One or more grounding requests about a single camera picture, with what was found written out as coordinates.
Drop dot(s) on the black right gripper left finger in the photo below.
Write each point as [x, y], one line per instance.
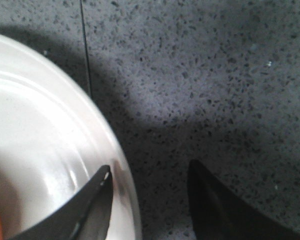
[86, 216]

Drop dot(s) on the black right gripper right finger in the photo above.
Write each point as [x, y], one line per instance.
[219, 214]

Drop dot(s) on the white round plate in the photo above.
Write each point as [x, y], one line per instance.
[53, 139]

